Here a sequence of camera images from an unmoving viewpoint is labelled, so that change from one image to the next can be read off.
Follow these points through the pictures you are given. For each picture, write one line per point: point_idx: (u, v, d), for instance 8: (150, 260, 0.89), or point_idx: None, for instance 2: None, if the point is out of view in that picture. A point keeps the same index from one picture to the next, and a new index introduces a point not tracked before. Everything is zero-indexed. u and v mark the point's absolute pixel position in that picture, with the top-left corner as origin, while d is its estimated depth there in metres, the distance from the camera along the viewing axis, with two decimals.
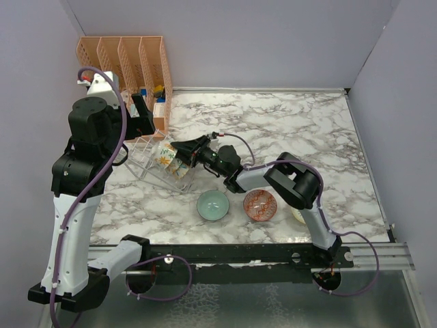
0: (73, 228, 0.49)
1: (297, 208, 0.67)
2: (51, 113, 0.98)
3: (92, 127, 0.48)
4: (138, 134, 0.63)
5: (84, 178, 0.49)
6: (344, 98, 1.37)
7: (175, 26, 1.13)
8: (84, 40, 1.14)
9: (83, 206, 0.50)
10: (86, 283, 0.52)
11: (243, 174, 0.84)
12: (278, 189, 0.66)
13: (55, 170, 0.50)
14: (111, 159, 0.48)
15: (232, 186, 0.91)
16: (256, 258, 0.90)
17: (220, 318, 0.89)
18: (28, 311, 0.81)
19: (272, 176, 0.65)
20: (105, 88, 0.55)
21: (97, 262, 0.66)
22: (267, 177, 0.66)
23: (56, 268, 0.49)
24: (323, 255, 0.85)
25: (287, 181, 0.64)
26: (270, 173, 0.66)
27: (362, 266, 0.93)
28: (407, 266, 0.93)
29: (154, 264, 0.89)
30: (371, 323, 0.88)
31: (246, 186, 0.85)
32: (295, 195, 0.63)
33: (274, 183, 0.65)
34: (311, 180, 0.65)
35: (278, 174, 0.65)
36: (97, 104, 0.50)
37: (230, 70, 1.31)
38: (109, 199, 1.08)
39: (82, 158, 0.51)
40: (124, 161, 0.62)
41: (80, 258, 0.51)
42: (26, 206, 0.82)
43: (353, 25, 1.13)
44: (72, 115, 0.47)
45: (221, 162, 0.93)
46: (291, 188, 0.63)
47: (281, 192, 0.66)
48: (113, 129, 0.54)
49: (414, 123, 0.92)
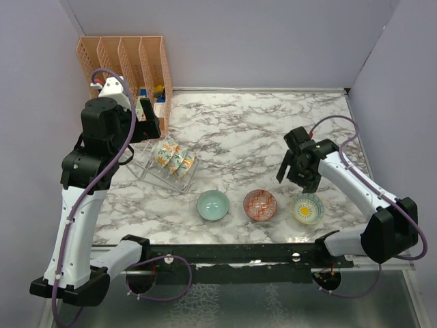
0: (80, 219, 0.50)
1: (368, 249, 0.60)
2: (51, 114, 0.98)
3: (102, 123, 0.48)
4: (144, 138, 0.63)
5: (93, 173, 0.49)
6: (344, 98, 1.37)
7: (176, 26, 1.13)
8: (84, 40, 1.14)
9: (90, 198, 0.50)
10: (87, 279, 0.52)
11: (335, 164, 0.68)
12: (373, 228, 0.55)
13: (64, 164, 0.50)
14: (119, 154, 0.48)
15: (308, 156, 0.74)
16: (256, 258, 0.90)
17: (221, 318, 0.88)
18: (28, 311, 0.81)
19: (381, 221, 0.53)
20: (116, 91, 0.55)
21: (97, 262, 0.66)
22: (375, 215, 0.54)
23: (61, 259, 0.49)
24: (320, 248, 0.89)
25: (389, 233, 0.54)
26: (381, 214, 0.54)
27: (362, 266, 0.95)
28: (407, 266, 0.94)
29: (154, 264, 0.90)
30: (371, 322, 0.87)
31: (325, 170, 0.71)
32: (383, 249, 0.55)
33: (377, 226, 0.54)
34: (406, 242, 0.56)
35: (389, 223, 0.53)
36: (108, 103, 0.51)
37: (230, 70, 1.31)
38: (109, 199, 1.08)
39: (91, 154, 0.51)
40: (128, 162, 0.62)
41: (83, 251, 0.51)
42: (26, 206, 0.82)
43: (352, 26, 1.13)
44: (85, 111, 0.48)
45: (288, 142, 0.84)
46: (386, 242, 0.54)
47: (373, 233, 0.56)
48: (121, 128, 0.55)
49: (414, 124, 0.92)
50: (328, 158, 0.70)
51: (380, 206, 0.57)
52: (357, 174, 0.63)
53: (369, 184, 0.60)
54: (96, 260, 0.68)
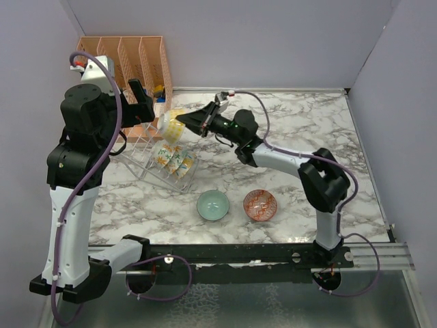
0: (71, 221, 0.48)
1: (322, 210, 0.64)
2: (50, 113, 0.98)
3: (87, 116, 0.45)
4: (137, 121, 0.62)
5: (80, 171, 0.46)
6: (344, 98, 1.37)
7: (176, 26, 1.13)
8: (84, 39, 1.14)
9: (80, 199, 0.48)
10: (87, 275, 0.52)
11: (264, 150, 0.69)
12: (308, 186, 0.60)
13: (50, 162, 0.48)
14: (108, 149, 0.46)
15: (245, 156, 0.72)
16: (255, 258, 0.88)
17: (221, 318, 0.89)
18: (29, 311, 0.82)
19: (305, 173, 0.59)
20: (101, 72, 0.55)
21: (100, 255, 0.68)
22: (300, 171, 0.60)
23: (57, 260, 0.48)
24: (321, 253, 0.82)
25: (319, 180, 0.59)
26: (304, 167, 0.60)
27: (362, 266, 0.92)
28: (407, 267, 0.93)
29: (154, 264, 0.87)
30: (371, 322, 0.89)
31: (261, 162, 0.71)
32: (322, 198, 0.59)
33: (306, 179, 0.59)
34: (340, 184, 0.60)
35: (313, 171, 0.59)
36: (91, 92, 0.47)
37: (230, 71, 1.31)
38: (109, 199, 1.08)
39: (78, 149, 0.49)
40: (121, 152, 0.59)
41: (79, 251, 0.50)
42: (26, 206, 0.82)
43: (352, 25, 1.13)
44: (64, 103, 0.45)
45: (236, 127, 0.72)
46: (320, 190, 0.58)
47: (308, 190, 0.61)
48: (109, 119, 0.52)
49: (414, 122, 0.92)
50: (258, 148, 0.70)
51: (303, 162, 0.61)
52: (280, 149, 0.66)
53: (289, 150, 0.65)
54: (99, 254, 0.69)
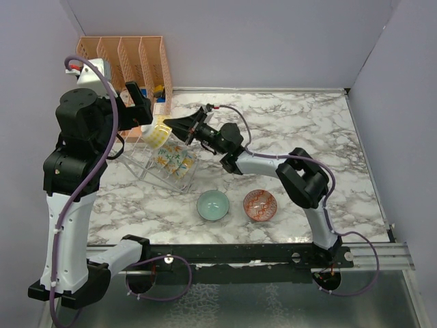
0: (68, 227, 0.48)
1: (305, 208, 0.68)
2: (50, 113, 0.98)
3: (82, 122, 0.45)
4: (134, 124, 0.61)
5: (76, 177, 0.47)
6: (344, 98, 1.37)
7: (175, 26, 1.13)
8: (84, 40, 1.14)
9: (78, 205, 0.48)
10: (85, 281, 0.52)
11: (246, 157, 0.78)
12: (288, 185, 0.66)
13: (46, 168, 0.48)
14: (104, 155, 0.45)
15: (230, 165, 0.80)
16: (255, 258, 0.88)
17: (221, 318, 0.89)
18: (28, 311, 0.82)
19: (283, 173, 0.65)
20: (96, 76, 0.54)
21: (99, 257, 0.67)
22: (278, 173, 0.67)
23: (55, 266, 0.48)
24: (322, 254, 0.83)
25: (298, 178, 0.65)
26: (282, 168, 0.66)
27: (362, 266, 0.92)
28: (407, 267, 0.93)
29: (154, 264, 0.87)
30: (371, 322, 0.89)
31: (245, 169, 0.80)
32: (303, 194, 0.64)
33: (285, 179, 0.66)
34: (318, 180, 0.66)
35: (290, 171, 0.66)
36: (87, 98, 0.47)
37: (230, 71, 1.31)
38: (109, 199, 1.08)
39: (74, 155, 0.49)
40: (120, 155, 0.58)
41: (77, 257, 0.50)
42: (26, 206, 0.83)
43: (352, 25, 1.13)
44: (59, 109, 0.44)
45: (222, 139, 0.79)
46: (300, 186, 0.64)
47: (289, 189, 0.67)
48: (106, 124, 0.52)
49: (414, 122, 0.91)
50: (241, 156, 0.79)
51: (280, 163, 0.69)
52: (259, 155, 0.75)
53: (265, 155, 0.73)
54: (98, 255, 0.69)
